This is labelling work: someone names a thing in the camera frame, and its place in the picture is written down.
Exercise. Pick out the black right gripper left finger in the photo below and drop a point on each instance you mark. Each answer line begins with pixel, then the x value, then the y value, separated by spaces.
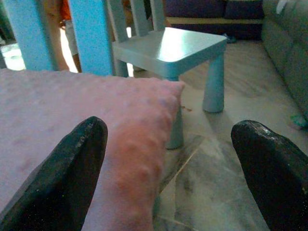
pixel 60 183

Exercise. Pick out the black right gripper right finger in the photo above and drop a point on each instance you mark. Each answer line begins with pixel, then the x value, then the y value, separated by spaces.
pixel 276 183

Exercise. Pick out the pink dotted pillow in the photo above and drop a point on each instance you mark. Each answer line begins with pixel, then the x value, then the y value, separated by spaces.
pixel 72 96

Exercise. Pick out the teal dotted pillow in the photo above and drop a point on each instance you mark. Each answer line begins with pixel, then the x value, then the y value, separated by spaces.
pixel 299 120

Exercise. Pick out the green leather sofa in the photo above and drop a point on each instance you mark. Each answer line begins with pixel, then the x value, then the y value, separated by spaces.
pixel 286 53

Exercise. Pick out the light blue children's chair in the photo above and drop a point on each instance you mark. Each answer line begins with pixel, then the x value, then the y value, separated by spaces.
pixel 91 36
pixel 168 48

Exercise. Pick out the person in orange shirt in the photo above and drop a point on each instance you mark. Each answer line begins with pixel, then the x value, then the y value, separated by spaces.
pixel 65 12

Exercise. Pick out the small white cloth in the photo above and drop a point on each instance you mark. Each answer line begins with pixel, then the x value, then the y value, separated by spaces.
pixel 282 6

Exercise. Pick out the dark purple couch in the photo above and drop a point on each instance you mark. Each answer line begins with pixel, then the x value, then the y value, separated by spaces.
pixel 192 7

